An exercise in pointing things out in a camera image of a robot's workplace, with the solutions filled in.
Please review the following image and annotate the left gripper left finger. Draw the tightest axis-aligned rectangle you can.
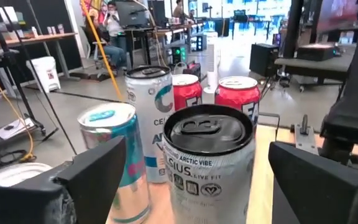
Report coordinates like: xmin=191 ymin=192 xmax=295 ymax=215
xmin=0 ymin=136 xmax=127 ymax=224

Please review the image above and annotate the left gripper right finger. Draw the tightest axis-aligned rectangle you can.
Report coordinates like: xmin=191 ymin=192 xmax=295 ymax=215
xmin=268 ymin=141 xmax=358 ymax=224

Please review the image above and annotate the teal blue slim energy can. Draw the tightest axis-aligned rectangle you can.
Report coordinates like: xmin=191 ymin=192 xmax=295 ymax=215
xmin=76 ymin=101 xmax=152 ymax=224

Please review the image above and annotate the green Sprite soda can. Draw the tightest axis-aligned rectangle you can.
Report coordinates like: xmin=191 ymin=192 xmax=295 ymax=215
xmin=0 ymin=161 xmax=53 ymax=187

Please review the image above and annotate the white Celsius Arctic Vibe can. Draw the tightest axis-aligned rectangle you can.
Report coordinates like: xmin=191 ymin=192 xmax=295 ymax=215
xmin=124 ymin=65 xmax=176 ymax=184
xmin=162 ymin=104 xmax=257 ymax=224

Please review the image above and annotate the red Fanta strawberry can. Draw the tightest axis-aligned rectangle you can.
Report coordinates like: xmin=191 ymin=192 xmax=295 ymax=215
xmin=214 ymin=76 xmax=262 ymax=127
xmin=172 ymin=73 xmax=203 ymax=112

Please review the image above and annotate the grey metal clamp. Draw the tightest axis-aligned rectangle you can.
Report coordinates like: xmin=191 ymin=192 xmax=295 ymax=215
xmin=293 ymin=114 xmax=320 ymax=156

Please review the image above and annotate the white waste bin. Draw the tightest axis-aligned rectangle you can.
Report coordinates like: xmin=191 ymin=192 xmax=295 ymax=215
xmin=25 ymin=55 xmax=62 ymax=93

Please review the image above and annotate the black low bench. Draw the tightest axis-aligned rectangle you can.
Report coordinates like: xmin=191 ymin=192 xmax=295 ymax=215
xmin=273 ymin=42 xmax=358 ymax=93

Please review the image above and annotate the black cabinet box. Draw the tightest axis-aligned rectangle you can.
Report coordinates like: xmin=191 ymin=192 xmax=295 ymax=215
xmin=249 ymin=42 xmax=280 ymax=78

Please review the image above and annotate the black tripod stand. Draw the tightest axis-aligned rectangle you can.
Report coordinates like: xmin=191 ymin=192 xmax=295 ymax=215
xmin=0 ymin=6 xmax=58 ymax=156

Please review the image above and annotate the wooden office desk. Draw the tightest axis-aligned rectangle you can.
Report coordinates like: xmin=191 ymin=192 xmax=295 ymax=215
xmin=0 ymin=32 xmax=78 ymax=82

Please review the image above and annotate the computer with green lights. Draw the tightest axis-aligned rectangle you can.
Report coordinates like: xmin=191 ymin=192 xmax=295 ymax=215
xmin=170 ymin=45 xmax=188 ymax=65

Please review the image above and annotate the person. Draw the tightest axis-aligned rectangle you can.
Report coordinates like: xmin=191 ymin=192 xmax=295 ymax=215
xmin=102 ymin=1 xmax=127 ymax=68
xmin=172 ymin=0 xmax=186 ymax=19

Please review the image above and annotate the white tower fan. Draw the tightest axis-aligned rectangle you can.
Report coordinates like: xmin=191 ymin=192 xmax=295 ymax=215
xmin=204 ymin=30 xmax=221 ymax=93

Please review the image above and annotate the black computer monitor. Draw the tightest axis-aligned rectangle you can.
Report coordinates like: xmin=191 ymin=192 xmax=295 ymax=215
xmin=116 ymin=1 xmax=149 ymax=29

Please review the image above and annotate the colourful patchwork quilt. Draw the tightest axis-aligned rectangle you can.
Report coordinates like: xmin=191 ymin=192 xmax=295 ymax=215
xmin=80 ymin=0 xmax=105 ymax=15

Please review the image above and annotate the thin yellow cable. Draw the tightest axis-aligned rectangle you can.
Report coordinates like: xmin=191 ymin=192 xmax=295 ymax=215
xmin=0 ymin=51 xmax=37 ymax=163

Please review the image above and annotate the orange hanging cable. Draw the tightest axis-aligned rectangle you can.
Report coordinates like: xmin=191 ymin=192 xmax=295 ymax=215
xmin=79 ymin=0 xmax=124 ymax=103

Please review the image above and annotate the black vertical post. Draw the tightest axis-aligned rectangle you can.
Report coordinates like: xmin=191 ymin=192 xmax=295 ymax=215
xmin=282 ymin=0 xmax=305 ymax=59

